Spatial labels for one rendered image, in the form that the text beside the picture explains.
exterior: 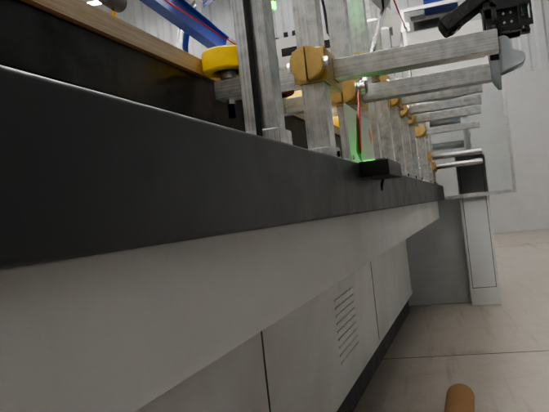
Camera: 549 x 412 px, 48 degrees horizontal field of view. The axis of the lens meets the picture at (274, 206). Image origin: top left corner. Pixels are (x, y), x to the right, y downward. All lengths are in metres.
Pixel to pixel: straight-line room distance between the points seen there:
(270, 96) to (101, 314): 0.36
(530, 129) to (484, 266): 6.64
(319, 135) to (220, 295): 0.44
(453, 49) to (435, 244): 2.94
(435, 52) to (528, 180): 9.24
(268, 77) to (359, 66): 0.31
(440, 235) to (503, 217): 6.31
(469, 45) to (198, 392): 0.63
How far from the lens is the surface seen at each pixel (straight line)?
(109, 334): 0.38
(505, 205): 10.10
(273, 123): 0.66
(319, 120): 0.91
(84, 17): 0.77
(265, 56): 0.67
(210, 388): 0.97
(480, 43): 0.95
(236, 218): 0.45
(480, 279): 3.72
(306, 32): 0.94
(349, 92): 1.14
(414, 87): 1.19
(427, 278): 3.85
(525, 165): 10.15
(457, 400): 1.83
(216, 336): 0.51
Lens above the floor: 0.63
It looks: 1 degrees up
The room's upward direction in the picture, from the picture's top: 6 degrees counter-clockwise
